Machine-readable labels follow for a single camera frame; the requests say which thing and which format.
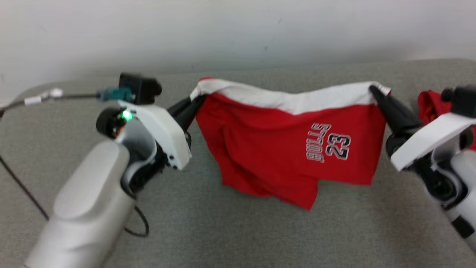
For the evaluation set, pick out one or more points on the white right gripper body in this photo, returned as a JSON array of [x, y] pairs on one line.
[[427, 141]]

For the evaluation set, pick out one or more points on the red shirt with white sleeves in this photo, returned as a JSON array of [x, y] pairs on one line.
[[429, 106]]

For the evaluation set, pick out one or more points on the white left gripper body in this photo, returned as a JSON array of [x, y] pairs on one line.
[[167, 134]]

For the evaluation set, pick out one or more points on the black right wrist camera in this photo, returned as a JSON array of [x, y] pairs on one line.
[[461, 100]]

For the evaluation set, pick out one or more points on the red shorts with white waistband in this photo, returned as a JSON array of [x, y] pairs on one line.
[[260, 149]]

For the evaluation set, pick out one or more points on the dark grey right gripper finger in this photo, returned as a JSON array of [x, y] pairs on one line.
[[392, 115], [399, 106]]

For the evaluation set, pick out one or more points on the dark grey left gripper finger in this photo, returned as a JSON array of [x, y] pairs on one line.
[[189, 118], [182, 107]]

